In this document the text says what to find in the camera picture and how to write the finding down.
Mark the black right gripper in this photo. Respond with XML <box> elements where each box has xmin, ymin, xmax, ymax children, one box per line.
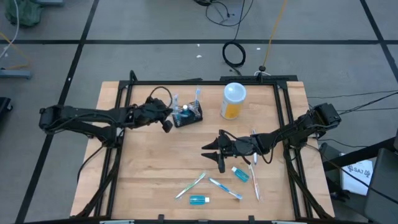
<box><xmin>201</xmin><ymin>129</ymin><xmax>262</xmax><ymax>174</ymax></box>

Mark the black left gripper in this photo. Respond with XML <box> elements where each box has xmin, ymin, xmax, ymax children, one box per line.
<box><xmin>133</xmin><ymin>98</ymin><xmax>174</xmax><ymax>134</ymax></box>

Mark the green white toothbrush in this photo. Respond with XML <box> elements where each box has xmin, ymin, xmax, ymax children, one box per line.
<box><xmin>174</xmin><ymin>172</ymin><xmax>207</xmax><ymax>200</ymax></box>

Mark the orange white toothbrush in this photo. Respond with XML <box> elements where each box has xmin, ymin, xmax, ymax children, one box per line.
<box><xmin>248</xmin><ymin>164</ymin><xmax>262</xmax><ymax>203</ymax></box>

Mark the white yellow wipes canister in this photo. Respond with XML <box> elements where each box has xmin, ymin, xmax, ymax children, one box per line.
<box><xmin>220</xmin><ymin>82</ymin><xmax>248</xmax><ymax>120</ymax></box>

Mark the grey floor base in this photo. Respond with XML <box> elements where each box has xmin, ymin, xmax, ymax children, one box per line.
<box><xmin>0</xmin><ymin>68</ymin><xmax>34</xmax><ymax>80</ymax></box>

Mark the black metal bar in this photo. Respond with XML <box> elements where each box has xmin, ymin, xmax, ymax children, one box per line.
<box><xmin>322</xmin><ymin>136</ymin><xmax>398</xmax><ymax>172</ymax></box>

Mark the black floor object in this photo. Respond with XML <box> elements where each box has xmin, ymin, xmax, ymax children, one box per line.
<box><xmin>0</xmin><ymin>96</ymin><xmax>13</xmax><ymax>121</ymax></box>

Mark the white printed box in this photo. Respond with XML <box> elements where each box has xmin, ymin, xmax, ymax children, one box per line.
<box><xmin>340</xmin><ymin>152</ymin><xmax>374</xmax><ymax>197</ymax></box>

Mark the green bag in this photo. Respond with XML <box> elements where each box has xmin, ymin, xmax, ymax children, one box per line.
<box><xmin>4</xmin><ymin>0</ymin><xmax>44</xmax><ymax>27</ymax></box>

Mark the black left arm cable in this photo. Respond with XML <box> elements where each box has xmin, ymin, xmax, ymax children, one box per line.
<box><xmin>149</xmin><ymin>86</ymin><xmax>174</xmax><ymax>108</ymax></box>

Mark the black wire caddy basket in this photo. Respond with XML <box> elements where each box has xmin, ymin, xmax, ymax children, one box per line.
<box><xmin>171</xmin><ymin>101</ymin><xmax>204</xmax><ymax>129</ymax></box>

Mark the black aluminium table frame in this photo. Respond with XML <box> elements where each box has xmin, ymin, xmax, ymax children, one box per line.
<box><xmin>70</xmin><ymin>70</ymin><xmax>335</xmax><ymax>224</ymax></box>

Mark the coiled black cable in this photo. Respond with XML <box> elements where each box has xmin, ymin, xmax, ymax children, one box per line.
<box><xmin>221</xmin><ymin>40</ymin><xmax>247</xmax><ymax>68</ymax></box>

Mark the yellow hanging cable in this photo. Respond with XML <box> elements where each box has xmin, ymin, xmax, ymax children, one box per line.
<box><xmin>262</xmin><ymin>0</ymin><xmax>289</xmax><ymax>68</ymax></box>

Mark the orange floor cable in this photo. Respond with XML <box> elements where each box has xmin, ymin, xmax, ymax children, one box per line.
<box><xmin>0</xmin><ymin>30</ymin><xmax>32</xmax><ymax>70</ymax></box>

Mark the thin black floor cable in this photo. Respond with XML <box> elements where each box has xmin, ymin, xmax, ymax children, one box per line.
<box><xmin>306</xmin><ymin>90</ymin><xmax>398</xmax><ymax>100</ymax></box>

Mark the white floor cable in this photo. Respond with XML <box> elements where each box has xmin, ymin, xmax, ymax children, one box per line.
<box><xmin>0</xmin><ymin>0</ymin><xmax>20</xmax><ymax>60</ymax></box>

